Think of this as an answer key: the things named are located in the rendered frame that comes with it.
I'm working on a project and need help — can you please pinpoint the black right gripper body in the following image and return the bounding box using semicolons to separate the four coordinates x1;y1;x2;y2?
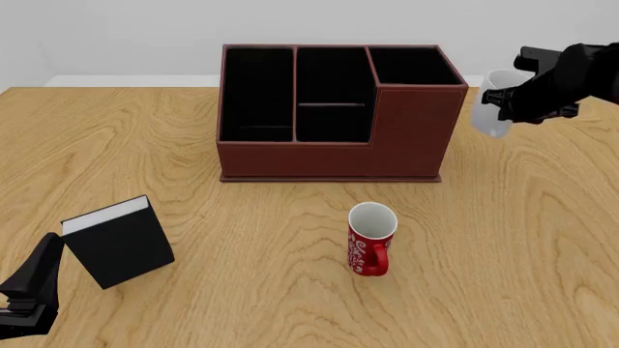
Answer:
513;44;582;126

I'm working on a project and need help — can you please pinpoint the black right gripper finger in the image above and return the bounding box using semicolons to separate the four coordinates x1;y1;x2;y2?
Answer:
482;84;550;124

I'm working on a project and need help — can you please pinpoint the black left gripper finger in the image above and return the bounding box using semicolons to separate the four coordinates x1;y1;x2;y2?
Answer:
0;232;54;296
28;235;66;309

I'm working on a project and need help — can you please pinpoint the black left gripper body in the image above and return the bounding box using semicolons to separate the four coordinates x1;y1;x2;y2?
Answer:
0;287;60;337

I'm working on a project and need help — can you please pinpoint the white mug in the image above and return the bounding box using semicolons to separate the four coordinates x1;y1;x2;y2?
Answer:
470;68;534;140

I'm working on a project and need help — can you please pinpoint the red-brown desk caddy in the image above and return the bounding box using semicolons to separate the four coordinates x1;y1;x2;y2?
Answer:
216;43;470;184

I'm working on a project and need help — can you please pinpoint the red patterned mug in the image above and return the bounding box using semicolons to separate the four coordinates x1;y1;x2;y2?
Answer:
345;201;399;278

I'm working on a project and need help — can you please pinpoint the black book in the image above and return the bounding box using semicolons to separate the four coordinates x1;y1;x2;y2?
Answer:
60;194;176;291

